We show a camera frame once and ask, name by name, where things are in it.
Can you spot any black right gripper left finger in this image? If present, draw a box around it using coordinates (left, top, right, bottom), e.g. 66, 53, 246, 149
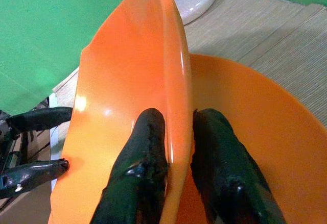
90, 108, 171, 224

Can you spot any orange plastic plate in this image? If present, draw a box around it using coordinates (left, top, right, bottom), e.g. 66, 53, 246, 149
176, 53, 327, 224
48, 0, 193, 224

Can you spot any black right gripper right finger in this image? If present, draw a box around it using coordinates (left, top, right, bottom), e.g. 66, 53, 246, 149
190, 108, 288, 224

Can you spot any green cloth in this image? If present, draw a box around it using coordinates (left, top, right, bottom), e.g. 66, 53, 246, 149
0, 0, 327, 116

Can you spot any beige woven placemat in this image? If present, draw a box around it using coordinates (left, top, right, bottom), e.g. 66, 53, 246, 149
52, 0, 327, 131

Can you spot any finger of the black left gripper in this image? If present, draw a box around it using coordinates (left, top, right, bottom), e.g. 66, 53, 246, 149
5, 106, 74, 133
0, 158, 70, 200

